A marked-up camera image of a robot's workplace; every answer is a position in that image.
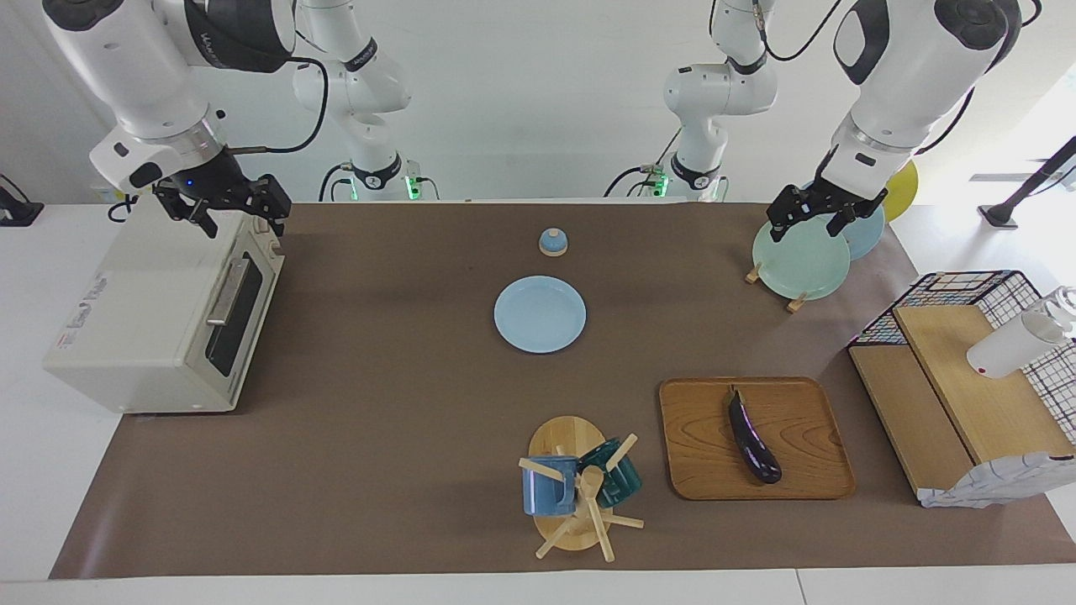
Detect cream toaster oven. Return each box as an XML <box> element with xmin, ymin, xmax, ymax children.
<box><xmin>43</xmin><ymin>200</ymin><xmax>286</xmax><ymax>415</ymax></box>

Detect blue mug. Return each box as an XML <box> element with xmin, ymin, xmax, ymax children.
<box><xmin>521</xmin><ymin>455</ymin><xmax>582</xmax><ymax>518</ymax></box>

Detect yellow plate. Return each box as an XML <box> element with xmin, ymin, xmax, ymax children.
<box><xmin>881</xmin><ymin>158</ymin><xmax>920</xmax><ymax>224</ymax></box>

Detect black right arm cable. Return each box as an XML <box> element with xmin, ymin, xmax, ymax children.
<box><xmin>225</xmin><ymin>52</ymin><xmax>330</xmax><ymax>157</ymax></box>

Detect black clamp base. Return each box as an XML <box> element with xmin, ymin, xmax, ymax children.
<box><xmin>0</xmin><ymin>173</ymin><xmax>45</xmax><ymax>229</ymax></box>

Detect brown table mat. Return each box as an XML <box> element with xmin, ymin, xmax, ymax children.
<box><xmin>48</xmin><ymin>201</ymin><xmax>1076</xmax><ymax>581</ymax></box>

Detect dark green mug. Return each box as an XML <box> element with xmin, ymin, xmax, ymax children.
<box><xmin>578</xmin><ymin>437</ymin><xmax>644</xmax><ymax>509</ymax></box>

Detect dark purple eggplant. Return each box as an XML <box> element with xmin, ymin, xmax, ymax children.
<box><xmin>726</xmin><ymin>384</ymin><xmax>784</xmax><ymax>487</ymax></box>

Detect light blue racked plate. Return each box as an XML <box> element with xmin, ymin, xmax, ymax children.
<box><xmin>844</xmin><ymin>206</ymin><xmax>886</xmax><ymax>262</ymax></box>

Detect glass oven door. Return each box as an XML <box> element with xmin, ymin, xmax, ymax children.
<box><xmin>203</xmin><ymin>236</ymin><xmax>286</xmax><ymax>381</ymax></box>

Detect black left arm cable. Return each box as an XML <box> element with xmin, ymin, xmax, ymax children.
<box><xmin>708</xmin><ymin>0</ymin><xmax>1045</xmax><ymax>159</ymax></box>

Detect wire basket with wooden shelf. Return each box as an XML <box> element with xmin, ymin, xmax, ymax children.
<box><xmin>847</xmin><ymin>269</ymin><xmax>1076</xmax><ymax>509</ymax></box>

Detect white cup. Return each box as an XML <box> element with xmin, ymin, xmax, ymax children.
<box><xmin>966</xmin><ymin>285</ymin><xmax>1076</xmax><ymax>381</ymax></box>

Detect brown wooden tray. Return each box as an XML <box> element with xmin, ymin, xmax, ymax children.
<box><xmin>657</xmin><ymin>376</ymin><xmax>857</xmax><ymax>502</ymax></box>

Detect wooden mug tree stand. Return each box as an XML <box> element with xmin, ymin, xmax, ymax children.
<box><xmin>517</xmin><ymin>414</ymin><xmax>646</xmax><ymax>563</ymax></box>

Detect blue serving plate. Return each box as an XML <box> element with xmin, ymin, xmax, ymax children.
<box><xmin>493</xmin><ymin>275</ymin><xmax>588</xmax><ymax>355</ymax></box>

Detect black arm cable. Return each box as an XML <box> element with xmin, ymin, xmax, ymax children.
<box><xmin>708</xmin><ymin>0</ymin><xmax>1045</xmax><ymax>159</ymax></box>
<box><xmin>225</xmin><ymin>52</ymin><xmax>330</xmax><ymax>157</ymax></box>

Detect wooden plate rack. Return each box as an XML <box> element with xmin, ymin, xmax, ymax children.
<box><xmin>744</xmin><ymin>261</ymin><xmax>810</xmax><ymax>314</ymax></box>

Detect pale green plate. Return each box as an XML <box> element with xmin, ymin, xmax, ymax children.
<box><xmin>751</xmin><ymin>217</ymin><xmax>852</xmax><ymax>303</ymax></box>

